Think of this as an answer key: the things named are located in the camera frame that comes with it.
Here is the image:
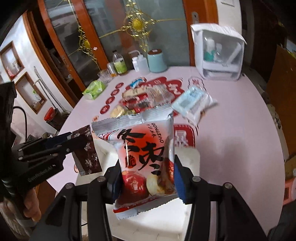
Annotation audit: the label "green label plastic bottle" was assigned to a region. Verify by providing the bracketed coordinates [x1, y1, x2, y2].
[112, 50, 127, 75]

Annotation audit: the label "red bucket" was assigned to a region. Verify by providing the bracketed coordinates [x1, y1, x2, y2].
[44, 107, 58, 121]

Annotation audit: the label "clear drinking glass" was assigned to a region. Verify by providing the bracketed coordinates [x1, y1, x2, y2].
[98, 69, 113, 85]

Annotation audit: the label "red jujube snack bag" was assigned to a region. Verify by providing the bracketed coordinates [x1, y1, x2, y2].
[91, 104, 177, 219]

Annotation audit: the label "small metal can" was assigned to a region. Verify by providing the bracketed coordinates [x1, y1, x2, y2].
[107, 62, 118, 77]

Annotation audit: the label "white clear storage box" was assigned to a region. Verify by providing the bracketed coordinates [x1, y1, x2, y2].
[191, 24, 247, 81]

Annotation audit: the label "white squeeze wash bottle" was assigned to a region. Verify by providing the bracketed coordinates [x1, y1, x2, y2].
[128, 50, 150, 75]

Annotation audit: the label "wooden glass door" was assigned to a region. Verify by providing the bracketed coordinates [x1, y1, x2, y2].
[23, 1, 218, 106]

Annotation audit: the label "kraft paper cracker pack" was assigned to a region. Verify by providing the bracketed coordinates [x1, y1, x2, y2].
[122, 86, 147, 99]

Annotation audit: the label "light blue snack package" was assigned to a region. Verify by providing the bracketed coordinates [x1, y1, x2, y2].
[171, 86, 218, 126]

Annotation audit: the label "small white pill bottle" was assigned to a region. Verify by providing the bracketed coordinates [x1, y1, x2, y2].
[132, 57, 139, 72]

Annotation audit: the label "pink plastic stool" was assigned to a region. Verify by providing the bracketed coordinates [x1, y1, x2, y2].
[283, 177, 296, 205]

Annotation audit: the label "dark brown snack sachet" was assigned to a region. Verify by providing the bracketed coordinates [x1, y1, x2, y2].
[71, 125, 102, 176]

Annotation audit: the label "clear bag small yellow puffs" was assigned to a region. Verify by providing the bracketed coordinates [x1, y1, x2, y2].
[110, 104, 129, 118]

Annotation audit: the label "light blue canister brown lid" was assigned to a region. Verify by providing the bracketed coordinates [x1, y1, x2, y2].
[147, 49, 168, 73]

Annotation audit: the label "brown wooden cabinet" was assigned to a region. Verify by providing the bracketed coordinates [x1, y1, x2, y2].
[266, 46, 295, 158]

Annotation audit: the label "red dark dried fruit pack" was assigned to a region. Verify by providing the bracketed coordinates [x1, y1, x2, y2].
[120, 93, 150, 111]

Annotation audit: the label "small blue white packet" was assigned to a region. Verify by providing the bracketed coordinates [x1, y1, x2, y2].
[129, 77, 147, 89]

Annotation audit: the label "white plastic tray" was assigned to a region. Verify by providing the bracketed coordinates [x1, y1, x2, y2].
[75, 138, 201, 241]

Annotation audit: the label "green tissue pack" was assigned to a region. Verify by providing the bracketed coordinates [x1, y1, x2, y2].
[82, 80, 106, 100]

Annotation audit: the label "person left hand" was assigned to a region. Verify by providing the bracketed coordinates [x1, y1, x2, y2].
[1, 188, 41, 236]

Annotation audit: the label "clear pack brown crackers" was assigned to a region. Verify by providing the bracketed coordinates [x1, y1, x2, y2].
[147, 84, 175, 108]

